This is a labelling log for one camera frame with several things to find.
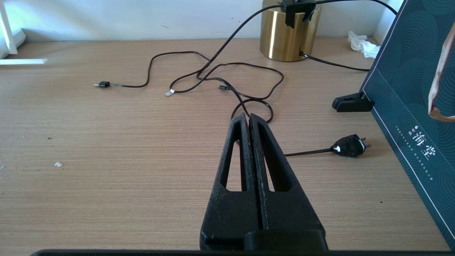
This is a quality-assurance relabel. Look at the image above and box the gold desk lamp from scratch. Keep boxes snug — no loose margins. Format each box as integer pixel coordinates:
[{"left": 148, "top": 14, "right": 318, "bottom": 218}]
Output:
[{"left": 259, "top": 0, "right": 322, "bottom": 62}]

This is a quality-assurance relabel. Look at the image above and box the white router with antennas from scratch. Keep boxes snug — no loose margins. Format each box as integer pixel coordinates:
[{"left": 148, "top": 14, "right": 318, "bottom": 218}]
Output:
[{"left": 0, "top": 0, "right": 48, "bottom": 65}]

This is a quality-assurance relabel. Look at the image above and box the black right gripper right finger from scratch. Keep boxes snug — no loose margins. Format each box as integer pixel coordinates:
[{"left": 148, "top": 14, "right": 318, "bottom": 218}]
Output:
[{"left": 249, "top": 113, "right": 323, "bottom": 231}]

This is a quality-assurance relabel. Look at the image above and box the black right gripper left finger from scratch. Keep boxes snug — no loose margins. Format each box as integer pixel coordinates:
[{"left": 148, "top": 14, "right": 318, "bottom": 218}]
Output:
[{"left": 200, "top": 113, "right": 263, "bottom": 250}]

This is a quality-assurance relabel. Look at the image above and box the black cable with connector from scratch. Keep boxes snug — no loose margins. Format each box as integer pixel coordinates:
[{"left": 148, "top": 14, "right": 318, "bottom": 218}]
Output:
[{"left": 196, "top": 0, "right": 397, "bottom": 158}]

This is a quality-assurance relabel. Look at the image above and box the crumpled white tissue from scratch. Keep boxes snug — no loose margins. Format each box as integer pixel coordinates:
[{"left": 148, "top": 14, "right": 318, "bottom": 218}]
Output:
[{"left": 347, "top": 31, "right": 381, "bottom": 59}]

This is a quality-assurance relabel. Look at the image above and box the black inline cord switch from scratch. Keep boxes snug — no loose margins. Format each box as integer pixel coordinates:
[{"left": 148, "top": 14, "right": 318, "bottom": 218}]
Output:
[{"left": 281, "top": 0, "right": 317, "bottom": 29}]

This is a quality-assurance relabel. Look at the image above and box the black USB cable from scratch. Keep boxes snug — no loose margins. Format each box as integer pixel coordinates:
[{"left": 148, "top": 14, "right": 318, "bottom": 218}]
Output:
[{"left": 93, "top": 52, "right": 228, "bottom": 96}]

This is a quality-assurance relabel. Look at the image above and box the black clip stand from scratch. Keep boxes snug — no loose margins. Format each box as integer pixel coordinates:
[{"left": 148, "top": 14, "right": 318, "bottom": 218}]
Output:
[{"left": 332, "top": 92, "right": 375, "bottom": 113}]

